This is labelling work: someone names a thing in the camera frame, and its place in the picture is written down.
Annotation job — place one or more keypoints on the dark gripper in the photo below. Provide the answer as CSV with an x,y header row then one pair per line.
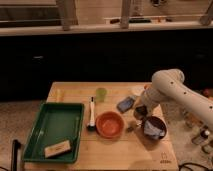
x,y
141,107

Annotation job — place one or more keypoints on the small metal cup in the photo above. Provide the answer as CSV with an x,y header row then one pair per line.
x,y
140,115

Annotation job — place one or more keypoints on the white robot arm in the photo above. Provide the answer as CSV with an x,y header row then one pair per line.
x,y
169,85

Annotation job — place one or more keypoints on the blue sponge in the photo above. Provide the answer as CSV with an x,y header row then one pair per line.
x,y
126,104

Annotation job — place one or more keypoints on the white small cup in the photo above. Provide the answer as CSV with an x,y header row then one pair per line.
x,y
137,90

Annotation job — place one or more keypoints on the dark bowl with cloth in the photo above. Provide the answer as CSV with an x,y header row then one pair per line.
x,y
154,128

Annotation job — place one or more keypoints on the orange bowl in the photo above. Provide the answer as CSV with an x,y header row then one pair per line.
x,y
109,125

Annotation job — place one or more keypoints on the green translucent cup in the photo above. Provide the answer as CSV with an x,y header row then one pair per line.
x,y
101,94

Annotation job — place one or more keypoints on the yellow translucent cup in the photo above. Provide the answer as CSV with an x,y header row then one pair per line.
x,y
59,95

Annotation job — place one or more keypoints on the green plastic tray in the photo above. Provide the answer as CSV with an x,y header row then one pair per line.
x,y
55,123

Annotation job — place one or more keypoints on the wooden block in tray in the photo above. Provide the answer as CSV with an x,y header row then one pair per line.
x,y
57,149

